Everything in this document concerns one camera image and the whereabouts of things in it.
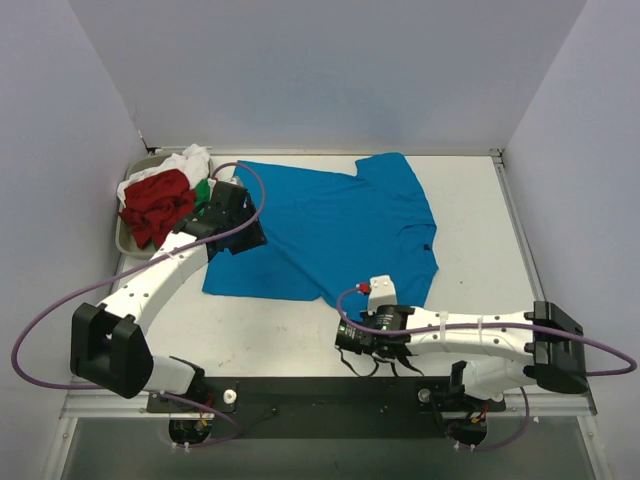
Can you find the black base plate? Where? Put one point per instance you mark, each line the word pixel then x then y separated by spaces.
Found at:
pixel 341 407

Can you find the aluminium front rail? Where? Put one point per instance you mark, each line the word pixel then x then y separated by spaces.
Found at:
pixel 105 404

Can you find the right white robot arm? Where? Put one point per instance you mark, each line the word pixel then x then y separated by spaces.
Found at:
pixel 538 347

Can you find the grey plastic bin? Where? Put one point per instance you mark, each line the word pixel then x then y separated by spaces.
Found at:
pixel 126 243

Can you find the green t shirt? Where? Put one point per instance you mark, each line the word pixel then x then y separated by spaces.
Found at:
pixel 203 192

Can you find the blue t shirt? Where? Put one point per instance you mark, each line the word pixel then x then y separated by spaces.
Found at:
pixel 327 232

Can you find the red t shirt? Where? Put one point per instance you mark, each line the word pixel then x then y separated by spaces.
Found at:
pixel 154 205

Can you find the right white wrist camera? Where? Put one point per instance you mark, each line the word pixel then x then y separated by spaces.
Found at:
pixel 379 290

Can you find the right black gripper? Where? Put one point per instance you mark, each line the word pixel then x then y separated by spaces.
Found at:
pixel 351 335

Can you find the white t shirt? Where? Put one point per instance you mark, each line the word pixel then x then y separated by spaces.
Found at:
pixel 193 163

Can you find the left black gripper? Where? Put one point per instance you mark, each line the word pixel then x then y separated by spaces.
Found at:
pixel 248 232

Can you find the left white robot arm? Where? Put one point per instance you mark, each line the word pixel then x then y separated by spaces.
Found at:
pixel 108 341

